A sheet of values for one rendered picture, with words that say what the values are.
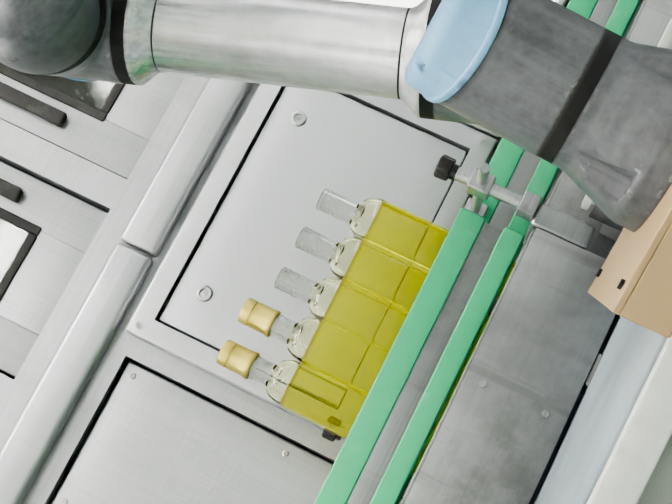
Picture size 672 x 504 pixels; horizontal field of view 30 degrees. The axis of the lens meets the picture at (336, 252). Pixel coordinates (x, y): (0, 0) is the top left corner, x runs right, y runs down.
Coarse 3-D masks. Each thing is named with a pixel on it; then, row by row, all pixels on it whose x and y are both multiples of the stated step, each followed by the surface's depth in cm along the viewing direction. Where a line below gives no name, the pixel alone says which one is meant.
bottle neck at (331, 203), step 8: (328, 192) 160; (320, 200) 159; (328, 200) 159; (336, 200) 159; (344, 200) 160; (320, 208) 160; (328, 208) 160; (336, 208) 159; (344, 208) 159; (352, 208) 159; (336, 216) 160; (344, 216) 159
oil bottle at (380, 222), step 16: (368, 208) 158; (384, 208) 157; (400, 208) 157; (352, 224) 158; (368, 224) 157; (384, 224) 157; (400, 224) 157; (416, 224) 157; (432, 224) 157; (368, 240) 157; (384, 240) 156; (400, 240) 156; (416, 240) 156; (432, 240) 156; (416, 256) 156; (432, 256) 155
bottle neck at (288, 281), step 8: (280, 272) 157; (288, 272) 157; (280, 280) 157; (288, 280) 157; (296, 280) 157; (304, 280) 157; (280, 288) 157; (288, 288) 157; (296, 288) 156; (304, 288) 156; (312, 288) 156; (296, 296) 157; (304, 296) 156
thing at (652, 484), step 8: (664, 448) 96; (664, 456) 96; (656, 464) 96; (664, 464) 96; (656, 472) 96; (664, 472) 96; (656, 480) 96; (664, 480) 96; (648, 488) 97; (656, 488) 96; (664, 488) 96; (648, 496) 97; (656, 496) 96; (664, 496) 96
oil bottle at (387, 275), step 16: (352, 240) 156; (336, 256) 156; (352, 256) 156; (368, 256) 155; (384, 256) 155; (400, 256) 156; (336, 272) 156; (352, 272) 155; (368, 272) 155; (384, 272) 155; (400, 272) 155; (416, 272) 155; (368, 288) 155; (384, 288) 154; (400, 288) 154; (416, 288) 154; (400, 304) 154; (480, 336) 152
